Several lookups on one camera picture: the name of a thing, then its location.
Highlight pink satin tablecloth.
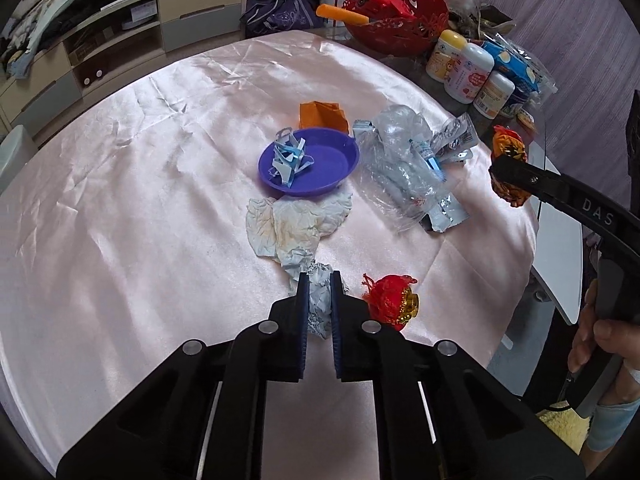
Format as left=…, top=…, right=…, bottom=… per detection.
left=0, top=27, right=543, bottom=480

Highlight yellow cap white bottle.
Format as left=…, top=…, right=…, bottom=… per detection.
left=426, top=30, right=465, bottom=83

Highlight person's right forearm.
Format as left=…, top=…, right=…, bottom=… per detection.
left=585, top=357, right=640, bottom=456

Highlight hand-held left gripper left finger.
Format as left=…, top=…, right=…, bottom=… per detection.
left=56, top=271, right=309, bottom=480

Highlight large white tissue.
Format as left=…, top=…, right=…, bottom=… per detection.
left=245, top=190, right=353, bottom=281

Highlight white bottle pink label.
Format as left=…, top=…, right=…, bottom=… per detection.
left=445, top=42, right=495, bottom=105

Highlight person's right hand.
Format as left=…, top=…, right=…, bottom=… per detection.
left=568, top=279, right=640, bottom=375

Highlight small white bottle orange label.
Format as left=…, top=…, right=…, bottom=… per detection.
left=472, top=71, right=516, bottom=120

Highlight beige grey tv cabinet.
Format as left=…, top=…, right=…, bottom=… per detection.
left=0, top=0, right=249, bottom=136

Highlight red orange candy wrapper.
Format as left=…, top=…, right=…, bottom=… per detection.
left=489, top=125, right=533, bottom=208

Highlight torn silver foil wrapper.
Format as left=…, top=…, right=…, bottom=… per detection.
left=430, top=112, right=478, bottom=163
left=417, top=192, right=471, bottom=233

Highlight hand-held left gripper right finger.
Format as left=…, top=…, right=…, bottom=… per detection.
left=330, top=270, right=586, bottom=480

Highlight blue snack bag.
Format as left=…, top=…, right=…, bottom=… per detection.
left=482, top=40, right=543, bottom=111

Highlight clear plastic bag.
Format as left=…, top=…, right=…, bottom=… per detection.
left=357, top=105, right=449, bottom=233

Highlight pile of clothes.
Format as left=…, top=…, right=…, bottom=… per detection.
left=0, top=0, right=88, bottom=78

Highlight small grey tissue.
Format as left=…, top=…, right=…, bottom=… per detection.
left=290, top=257, right=351, bottom=338

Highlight orange folded paper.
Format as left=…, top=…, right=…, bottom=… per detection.
left=299, top=101, right=349, bottom=135

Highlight purple curtain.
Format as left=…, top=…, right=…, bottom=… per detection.
left=385, top=0, right=631, bottom=181

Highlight blue white paper shreds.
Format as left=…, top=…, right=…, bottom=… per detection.
left=267, top=127, right=316, bottom=188

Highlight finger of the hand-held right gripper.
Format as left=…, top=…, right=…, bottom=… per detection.
left=489, top=155, right=577, bottom=212

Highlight purple bag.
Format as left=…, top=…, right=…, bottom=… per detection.
left=239, top=0, right=326, bottom=38

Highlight purple plastic plate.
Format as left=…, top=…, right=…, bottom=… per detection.
left=257, top=127, right=361, bottom=198

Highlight yellow fuzzy cloth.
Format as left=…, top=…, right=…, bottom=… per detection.
left=537, top=400, right=587, bottom=443

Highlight red lattice basket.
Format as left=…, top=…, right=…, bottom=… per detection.
left=342, top=0, right=449, bottom=56

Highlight red gold candy wrapper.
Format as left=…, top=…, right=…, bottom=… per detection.
left=362, top=273, right=421, bottom=332

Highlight orange stick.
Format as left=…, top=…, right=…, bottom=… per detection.
left=316, top=4, right=370, bottom=25

